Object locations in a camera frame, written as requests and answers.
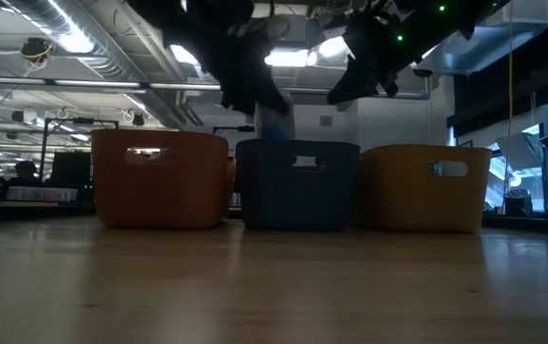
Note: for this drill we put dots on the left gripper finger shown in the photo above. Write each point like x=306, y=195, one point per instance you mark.
x=235, y=86
x=269, y=81

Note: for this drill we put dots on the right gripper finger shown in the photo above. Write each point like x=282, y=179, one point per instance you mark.
x=357, y=81
x=389, y=83

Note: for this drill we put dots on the silver and blue soda can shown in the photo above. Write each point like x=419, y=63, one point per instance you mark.
x=273, y=124

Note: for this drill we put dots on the green Sprite soda can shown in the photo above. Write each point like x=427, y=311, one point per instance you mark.
x=436, y=168

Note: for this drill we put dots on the orange plastic bin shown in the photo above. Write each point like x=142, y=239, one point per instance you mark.
x=159, y=196

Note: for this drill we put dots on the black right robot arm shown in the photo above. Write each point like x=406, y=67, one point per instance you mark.
x=445, y=24

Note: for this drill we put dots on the bright ceiling light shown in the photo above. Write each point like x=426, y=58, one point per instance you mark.
x=292, y=57

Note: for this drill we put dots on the ceiling tube light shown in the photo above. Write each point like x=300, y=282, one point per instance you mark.
x=187, y=86

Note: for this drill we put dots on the rectangular ceiling light panel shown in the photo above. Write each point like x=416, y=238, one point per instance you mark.
x=182, y=55

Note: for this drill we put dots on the grey ventilation box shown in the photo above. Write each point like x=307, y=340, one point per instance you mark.
x=493, y=48

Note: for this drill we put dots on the blue plastic bin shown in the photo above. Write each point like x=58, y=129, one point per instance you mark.
x=297, y=200

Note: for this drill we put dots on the yellow plastic bin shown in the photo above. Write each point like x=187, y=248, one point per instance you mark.
x=422, y=205

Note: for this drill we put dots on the black waste bin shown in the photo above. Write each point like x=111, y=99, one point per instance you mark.
x=517, y=205

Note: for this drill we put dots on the white tray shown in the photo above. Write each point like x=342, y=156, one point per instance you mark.
x=39, y=193

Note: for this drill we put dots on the person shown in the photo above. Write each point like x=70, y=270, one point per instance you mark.
x=25, y=172

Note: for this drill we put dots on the grey wall vent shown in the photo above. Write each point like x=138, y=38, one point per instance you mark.
x=326, y=121

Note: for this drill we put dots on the black metal frame stand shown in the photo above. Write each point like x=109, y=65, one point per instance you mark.
x=82, y=120

